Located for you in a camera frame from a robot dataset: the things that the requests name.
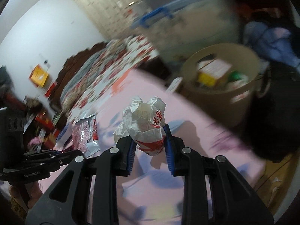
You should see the pink floral blanket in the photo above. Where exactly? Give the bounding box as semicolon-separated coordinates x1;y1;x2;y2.
34;68;267;225

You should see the clear storage box blue lid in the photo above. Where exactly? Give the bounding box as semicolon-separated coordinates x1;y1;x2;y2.
131;0;239;62

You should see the red silver snack wrapper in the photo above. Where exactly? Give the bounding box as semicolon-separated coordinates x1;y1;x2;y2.
72;113;101;158

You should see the white red paper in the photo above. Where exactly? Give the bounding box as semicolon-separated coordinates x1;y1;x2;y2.
113;96;166;156

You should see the yellow red wall calendar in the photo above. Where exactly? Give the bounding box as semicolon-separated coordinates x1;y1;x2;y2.
28;64;49;87

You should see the pile of blue clothes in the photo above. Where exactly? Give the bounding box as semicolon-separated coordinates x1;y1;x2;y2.
243;21;299;72

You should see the red gift box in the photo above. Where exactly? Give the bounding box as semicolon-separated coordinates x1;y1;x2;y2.
35;113;55;132

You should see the floral curtain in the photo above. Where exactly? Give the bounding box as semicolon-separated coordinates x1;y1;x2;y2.
73;0;152;40

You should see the dark wooden headboard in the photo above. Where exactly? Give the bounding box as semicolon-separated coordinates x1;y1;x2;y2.
48;42;107;112

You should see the beige plastic trash bin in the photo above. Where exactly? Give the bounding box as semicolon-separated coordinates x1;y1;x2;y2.
181;43;259;127

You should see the red floral bed sheet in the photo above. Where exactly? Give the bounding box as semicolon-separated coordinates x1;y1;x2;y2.
59;35;159;122

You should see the yellow pink box in bin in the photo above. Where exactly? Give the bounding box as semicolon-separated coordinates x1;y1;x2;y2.
196;58;232;89

